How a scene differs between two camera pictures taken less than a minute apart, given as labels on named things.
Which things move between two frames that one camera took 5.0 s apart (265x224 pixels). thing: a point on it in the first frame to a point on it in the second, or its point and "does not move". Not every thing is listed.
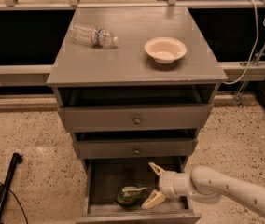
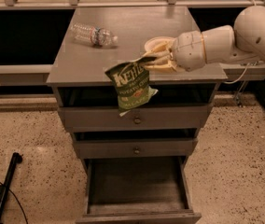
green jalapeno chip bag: x=132 y=195 to x=132 y=81
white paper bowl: x=164 y=49 does not move
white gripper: x=167 y=184 to x=188 y=50
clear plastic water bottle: x=98 y=36 does not move
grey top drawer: x=163 y=116 does not move
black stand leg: x=1 y=190 does not move
